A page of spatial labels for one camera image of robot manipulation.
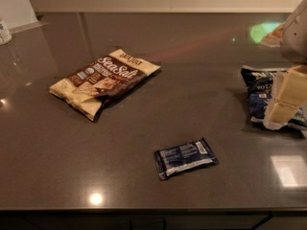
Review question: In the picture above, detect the brown sea salt chip bag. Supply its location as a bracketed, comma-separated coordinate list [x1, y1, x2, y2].
[49, 49, 160, 121]

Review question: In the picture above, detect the blue salt vinegar chip bag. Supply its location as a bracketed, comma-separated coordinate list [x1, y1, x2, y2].
[241, 65, 306, 127]

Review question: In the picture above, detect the white container at left edge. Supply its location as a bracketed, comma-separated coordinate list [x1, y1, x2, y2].
[0, 18, 12, 45]

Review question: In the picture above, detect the blue rxbar blueberry bar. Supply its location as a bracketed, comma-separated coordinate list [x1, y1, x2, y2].
[153, 138, 219, 180]

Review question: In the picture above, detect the orange snack bag far right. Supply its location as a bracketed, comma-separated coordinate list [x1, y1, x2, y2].
[261, 23, 285, 47]

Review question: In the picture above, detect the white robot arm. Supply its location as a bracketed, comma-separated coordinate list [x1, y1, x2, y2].
[263, 0, 307, 130]

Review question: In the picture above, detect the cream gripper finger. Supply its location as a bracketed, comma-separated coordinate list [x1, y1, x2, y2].
[263, 64, 307, 130]

